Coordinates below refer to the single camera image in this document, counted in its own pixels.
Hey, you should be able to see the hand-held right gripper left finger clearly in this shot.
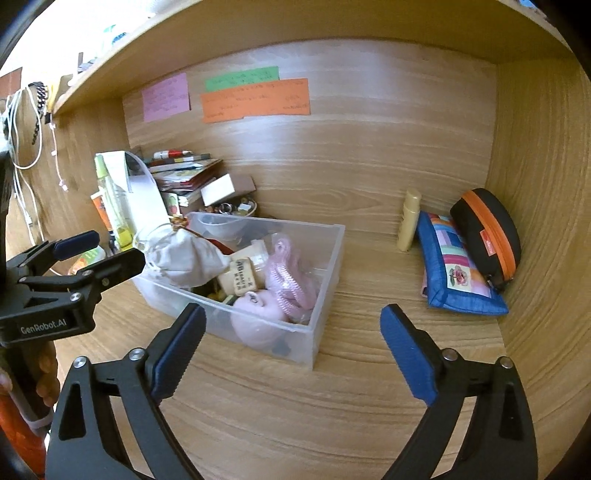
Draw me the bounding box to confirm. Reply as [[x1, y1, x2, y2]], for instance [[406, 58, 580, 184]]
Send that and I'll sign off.
[[46, 303, 207, 480]]

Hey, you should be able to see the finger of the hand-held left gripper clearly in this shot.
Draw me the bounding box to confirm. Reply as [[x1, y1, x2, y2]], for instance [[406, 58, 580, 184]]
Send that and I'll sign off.
[[9, 231, 101, 278], [69, 248, 146, 301]]

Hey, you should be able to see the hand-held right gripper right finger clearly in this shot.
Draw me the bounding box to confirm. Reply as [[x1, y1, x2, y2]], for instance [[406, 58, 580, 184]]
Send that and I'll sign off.
[[380, 303, 539, 480]]

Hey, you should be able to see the white drawstring pouch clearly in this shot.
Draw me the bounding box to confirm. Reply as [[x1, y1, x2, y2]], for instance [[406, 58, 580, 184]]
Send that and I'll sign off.
[[143, 228, 232, 289]]

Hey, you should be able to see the red gold ornament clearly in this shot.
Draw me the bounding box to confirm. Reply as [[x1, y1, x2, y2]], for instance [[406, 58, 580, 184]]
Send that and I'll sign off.
[[170, 216, 232, 254]]

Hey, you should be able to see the lilac round case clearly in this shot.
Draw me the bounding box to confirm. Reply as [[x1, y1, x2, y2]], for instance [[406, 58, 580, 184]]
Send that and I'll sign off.
[[231, 290, 296, 347]]

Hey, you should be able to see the small cream labelled box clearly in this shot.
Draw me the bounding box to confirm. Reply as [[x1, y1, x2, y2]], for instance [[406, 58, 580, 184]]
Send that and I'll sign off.
[[217, 256, 257, 296]]

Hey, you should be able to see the clear plastic bin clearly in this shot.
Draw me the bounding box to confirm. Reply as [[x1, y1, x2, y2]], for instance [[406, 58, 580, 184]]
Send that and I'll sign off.
[[134, 211, 347, 369]]

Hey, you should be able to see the pink rope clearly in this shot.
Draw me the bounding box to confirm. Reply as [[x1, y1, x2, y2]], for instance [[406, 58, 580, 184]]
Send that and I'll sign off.
[[265, 235, 320, 320]]

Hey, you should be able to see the person's left hand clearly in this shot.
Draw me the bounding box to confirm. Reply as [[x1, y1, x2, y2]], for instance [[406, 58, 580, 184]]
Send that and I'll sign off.
[[36, 352, 60, 408]]

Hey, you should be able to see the green white tube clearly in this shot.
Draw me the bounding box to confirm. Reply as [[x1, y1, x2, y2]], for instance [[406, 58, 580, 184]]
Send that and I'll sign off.
[[69, 247, 107, 274]]

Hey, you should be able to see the orange carton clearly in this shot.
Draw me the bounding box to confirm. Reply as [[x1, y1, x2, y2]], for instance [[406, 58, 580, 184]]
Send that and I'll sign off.
[[91, 194, 112, 232]]

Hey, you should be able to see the green spray bottle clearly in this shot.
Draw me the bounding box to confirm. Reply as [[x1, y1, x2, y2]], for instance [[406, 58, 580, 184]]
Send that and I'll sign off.
[[95, 154, 134, 250]]

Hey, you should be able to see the blue patchwork pouch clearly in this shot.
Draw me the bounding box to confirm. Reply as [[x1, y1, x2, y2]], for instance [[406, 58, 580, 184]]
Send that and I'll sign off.
[[418, 211, 509, 316]]

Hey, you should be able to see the stack of booklets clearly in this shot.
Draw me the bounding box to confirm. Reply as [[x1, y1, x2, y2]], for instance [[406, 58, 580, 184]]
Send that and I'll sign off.
[[143, 154, 223, 217]]

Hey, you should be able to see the white bowl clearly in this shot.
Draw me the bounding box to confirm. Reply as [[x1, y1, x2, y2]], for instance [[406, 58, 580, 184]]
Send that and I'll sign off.
[[198, 215, 250, 241]]

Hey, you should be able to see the small yellow bottle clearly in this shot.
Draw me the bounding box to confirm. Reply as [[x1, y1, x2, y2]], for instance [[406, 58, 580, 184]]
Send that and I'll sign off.
[[397, 189, 422, 252]]

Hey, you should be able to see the pile of beads and trinkets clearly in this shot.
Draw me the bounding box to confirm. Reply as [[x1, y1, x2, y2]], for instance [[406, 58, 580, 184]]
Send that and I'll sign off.
[[208, 198, 257, 217]]

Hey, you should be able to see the small white box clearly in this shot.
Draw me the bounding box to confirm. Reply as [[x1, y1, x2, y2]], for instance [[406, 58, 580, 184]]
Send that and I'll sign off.
[[201, 174, 257, 207]]

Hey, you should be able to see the black orange zip case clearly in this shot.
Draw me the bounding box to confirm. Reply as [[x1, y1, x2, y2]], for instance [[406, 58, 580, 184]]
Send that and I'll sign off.
[[450, 188, 522, 292]]

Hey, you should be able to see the pink sticky note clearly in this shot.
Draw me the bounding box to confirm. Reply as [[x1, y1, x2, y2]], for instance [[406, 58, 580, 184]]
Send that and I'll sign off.
[[142, 72, 191, 123]]

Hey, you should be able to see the orange paper note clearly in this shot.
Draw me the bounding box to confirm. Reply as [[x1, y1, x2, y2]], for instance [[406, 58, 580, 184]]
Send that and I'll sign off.
[[201, 78, 311, 123]]

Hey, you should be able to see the green paper note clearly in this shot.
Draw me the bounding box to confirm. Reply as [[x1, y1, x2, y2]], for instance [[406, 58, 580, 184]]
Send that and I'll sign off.
[[204, 66, 280, 93]]

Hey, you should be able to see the wooden shelf board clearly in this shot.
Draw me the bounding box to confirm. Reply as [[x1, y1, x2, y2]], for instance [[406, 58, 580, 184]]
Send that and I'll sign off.
[[46, 0, 583, 116]]

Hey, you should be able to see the white cable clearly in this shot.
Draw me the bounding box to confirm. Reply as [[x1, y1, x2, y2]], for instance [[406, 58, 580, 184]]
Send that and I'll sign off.
[[8, 85, 43, 222]]

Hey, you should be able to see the black beaded strap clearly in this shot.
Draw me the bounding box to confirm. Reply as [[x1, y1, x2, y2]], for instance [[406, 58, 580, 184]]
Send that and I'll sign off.
[[28, 82, 49, 147]]

